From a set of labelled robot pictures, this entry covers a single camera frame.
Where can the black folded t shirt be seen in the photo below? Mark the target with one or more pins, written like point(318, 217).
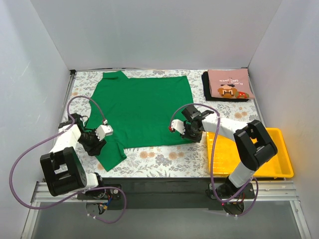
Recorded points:
point(207, 94)

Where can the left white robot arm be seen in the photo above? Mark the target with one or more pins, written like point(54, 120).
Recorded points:
point(62, 169)

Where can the aluminium mounting rail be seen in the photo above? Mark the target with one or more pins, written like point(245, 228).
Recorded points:
point(267, 190)

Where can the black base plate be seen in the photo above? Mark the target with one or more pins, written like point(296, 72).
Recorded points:
point(167, 202)

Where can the pink folded t shirt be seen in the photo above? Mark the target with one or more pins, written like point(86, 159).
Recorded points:
point(230, 84)

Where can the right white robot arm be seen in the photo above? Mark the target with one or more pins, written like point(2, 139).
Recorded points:
point(235, 131)

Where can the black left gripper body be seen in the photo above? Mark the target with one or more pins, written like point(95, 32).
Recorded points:
point(96, 146)

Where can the yellow plastic tray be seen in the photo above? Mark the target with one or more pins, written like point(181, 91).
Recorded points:
point(227, 156)

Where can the green t shirt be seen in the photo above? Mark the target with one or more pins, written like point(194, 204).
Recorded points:
point(139, 111)

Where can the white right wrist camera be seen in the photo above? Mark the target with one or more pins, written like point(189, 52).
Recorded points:
point(177, 125)

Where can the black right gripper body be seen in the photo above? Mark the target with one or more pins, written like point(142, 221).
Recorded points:
point(186, 132)

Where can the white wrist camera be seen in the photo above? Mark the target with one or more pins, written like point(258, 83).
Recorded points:
point(103, 130)
point(177, 125)

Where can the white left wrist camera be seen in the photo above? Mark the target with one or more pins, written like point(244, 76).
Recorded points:
point(103, 130)

